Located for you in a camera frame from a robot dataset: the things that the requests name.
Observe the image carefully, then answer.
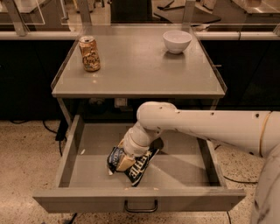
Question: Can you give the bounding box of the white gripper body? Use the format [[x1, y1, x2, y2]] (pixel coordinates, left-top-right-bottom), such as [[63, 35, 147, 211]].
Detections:
[[123, 122, 162, 158]]

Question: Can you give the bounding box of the blue Kettle chip bag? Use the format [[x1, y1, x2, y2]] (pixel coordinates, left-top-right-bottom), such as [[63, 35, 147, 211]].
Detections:
[[107, 147, 159, 187]]

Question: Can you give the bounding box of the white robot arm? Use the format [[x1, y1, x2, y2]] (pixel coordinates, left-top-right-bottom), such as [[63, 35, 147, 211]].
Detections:
[[116, 101, 280, 224]]

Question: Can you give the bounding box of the grey open drawer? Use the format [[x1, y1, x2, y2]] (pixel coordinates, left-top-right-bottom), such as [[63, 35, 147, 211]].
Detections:
[[33, 115, 246, 213]]

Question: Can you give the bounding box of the grey cabinet counter unit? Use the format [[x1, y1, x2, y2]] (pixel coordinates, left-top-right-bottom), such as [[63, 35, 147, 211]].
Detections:
[[52, 24, 227, 123]]

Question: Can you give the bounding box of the gold soda can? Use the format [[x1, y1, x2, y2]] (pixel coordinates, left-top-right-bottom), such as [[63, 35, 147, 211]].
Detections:
[[79, 36, 101, 72]]

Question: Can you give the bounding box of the white ceramic bowl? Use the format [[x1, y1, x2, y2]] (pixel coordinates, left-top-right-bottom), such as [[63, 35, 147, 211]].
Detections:
[[163, 31, 193, 54]]

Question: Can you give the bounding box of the black drawer handle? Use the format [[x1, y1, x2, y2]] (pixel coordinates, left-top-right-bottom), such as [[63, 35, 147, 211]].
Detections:
[[124, 199, 158, 214]]

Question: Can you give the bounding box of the black floor cable left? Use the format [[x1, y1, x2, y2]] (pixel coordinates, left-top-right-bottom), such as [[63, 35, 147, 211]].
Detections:
[[8, 118, 68, 157]]

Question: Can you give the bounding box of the black floor cable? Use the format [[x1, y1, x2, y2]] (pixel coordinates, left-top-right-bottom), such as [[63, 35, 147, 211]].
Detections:
[[8, 118, 68, 157], [214, 144, 259, 185]]

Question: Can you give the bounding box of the black floor cable right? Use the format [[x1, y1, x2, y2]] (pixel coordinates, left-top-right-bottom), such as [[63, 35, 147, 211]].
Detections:
[[214, 144, 259, 185]]

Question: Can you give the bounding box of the white horizontal rail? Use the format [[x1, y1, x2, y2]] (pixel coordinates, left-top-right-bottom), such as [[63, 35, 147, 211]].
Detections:
[[0, 31, 280, 41]]

